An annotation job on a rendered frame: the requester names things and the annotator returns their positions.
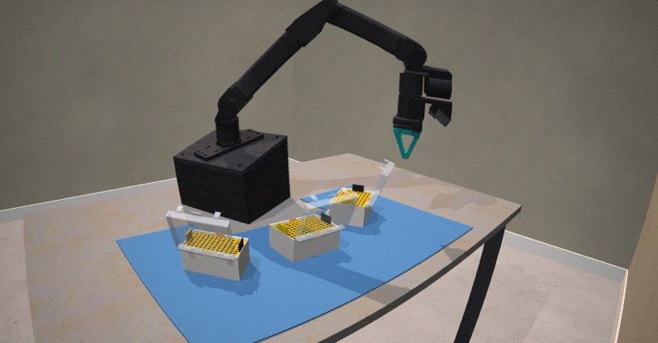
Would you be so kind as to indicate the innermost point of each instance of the blue flat mat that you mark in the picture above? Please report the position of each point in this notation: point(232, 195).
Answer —
point(276, 294)

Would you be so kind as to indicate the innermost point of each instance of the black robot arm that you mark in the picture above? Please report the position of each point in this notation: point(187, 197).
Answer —
point(437, 81)

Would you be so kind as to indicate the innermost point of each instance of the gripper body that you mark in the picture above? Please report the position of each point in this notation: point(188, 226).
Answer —
point(401, 116)

